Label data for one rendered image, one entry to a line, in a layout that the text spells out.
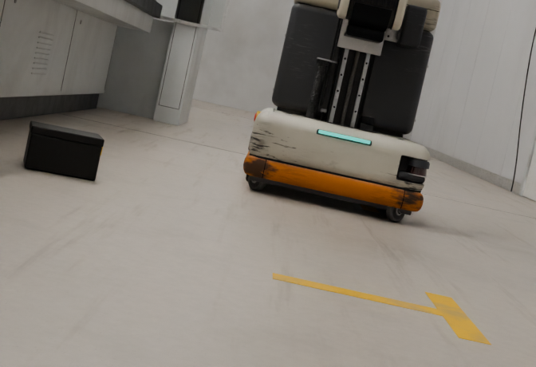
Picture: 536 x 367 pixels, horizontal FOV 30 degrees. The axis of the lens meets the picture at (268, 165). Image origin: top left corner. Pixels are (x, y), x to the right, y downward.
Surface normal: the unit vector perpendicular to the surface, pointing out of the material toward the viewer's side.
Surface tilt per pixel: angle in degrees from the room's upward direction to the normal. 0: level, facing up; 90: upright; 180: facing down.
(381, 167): 90
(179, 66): 90
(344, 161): 90
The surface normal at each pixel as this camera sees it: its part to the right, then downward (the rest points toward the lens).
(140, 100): 0.00, 0.08
